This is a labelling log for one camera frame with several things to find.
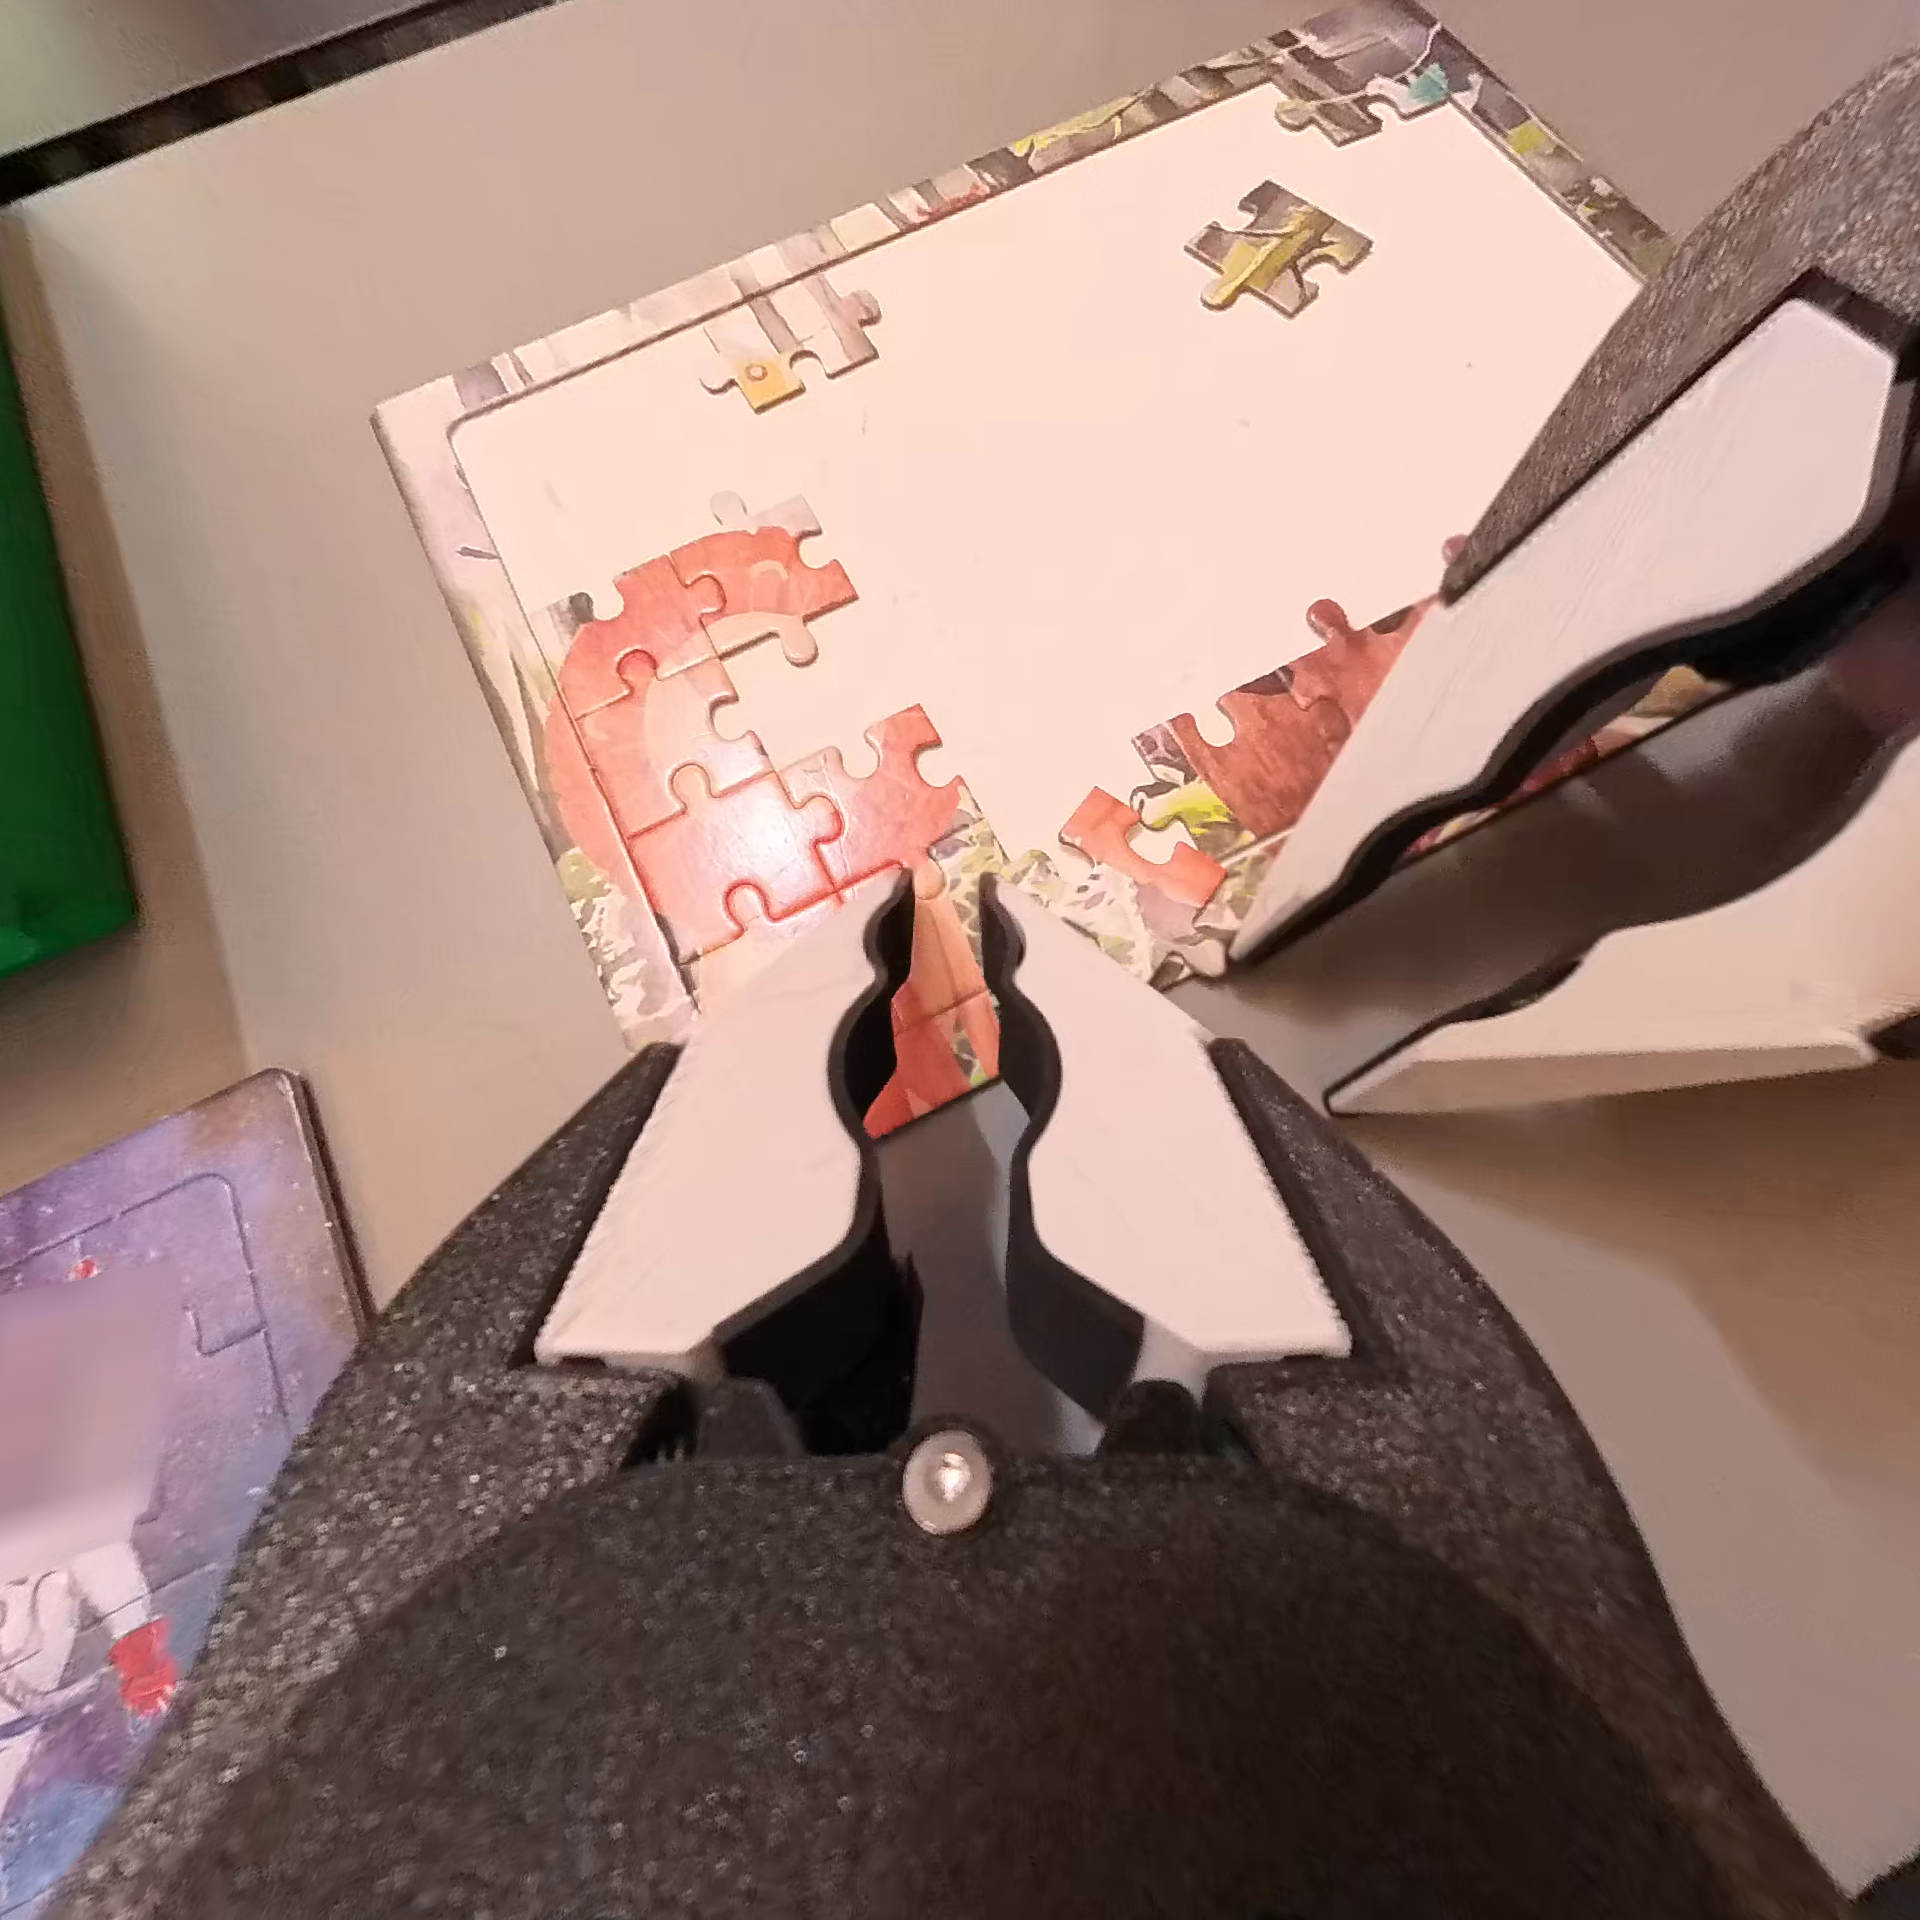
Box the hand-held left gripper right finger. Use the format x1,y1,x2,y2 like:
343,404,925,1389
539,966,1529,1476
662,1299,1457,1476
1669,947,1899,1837
977,874,1359,1445

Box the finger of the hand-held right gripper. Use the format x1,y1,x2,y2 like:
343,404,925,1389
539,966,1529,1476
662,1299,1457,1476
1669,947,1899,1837
1324,809,1920,1121
1229,298,1920,969

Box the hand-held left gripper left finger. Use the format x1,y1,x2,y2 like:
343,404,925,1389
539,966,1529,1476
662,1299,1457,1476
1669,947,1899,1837
535,874,921,1457

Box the orange grey foliage puzzle piece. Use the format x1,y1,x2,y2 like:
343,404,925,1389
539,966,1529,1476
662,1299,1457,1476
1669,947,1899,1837
1055,787,1231,939

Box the assembled lion puzzle pieces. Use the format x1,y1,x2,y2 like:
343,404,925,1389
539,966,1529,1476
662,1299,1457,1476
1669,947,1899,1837
539,497,1052,1133

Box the whiskered orange puzzle piece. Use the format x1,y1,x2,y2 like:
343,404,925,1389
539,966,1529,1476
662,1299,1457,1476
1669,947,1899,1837
780,705,968,902

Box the lion jigsaw puzzle board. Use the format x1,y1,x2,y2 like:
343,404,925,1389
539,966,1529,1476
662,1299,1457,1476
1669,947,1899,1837
372,0,1673,1051

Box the orange puzzle piece grey knob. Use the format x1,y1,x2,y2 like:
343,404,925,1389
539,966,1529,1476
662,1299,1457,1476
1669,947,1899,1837
667,497,859,662

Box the grey desk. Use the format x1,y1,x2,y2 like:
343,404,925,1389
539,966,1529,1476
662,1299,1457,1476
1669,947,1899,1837
0,0,1920,1893

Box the assembled brown trunk puzzle pieces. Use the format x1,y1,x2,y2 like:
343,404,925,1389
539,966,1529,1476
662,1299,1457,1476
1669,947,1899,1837
1132,597,1727,939

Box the astronaut jigsaw puzzle board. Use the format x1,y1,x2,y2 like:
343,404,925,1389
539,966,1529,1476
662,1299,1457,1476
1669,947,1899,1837
0,1068,375,1920

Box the grey yellow-green puzzle piece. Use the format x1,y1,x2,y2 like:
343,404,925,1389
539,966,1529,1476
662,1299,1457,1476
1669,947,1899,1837
1183,180,1374,321

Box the green plastic bin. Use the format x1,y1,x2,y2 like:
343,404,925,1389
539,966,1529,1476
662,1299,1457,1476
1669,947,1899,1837
0,337,140,976

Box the grey puzzle piece yellow dot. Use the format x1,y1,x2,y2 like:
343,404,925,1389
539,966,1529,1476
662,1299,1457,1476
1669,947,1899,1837
702,277,884,414

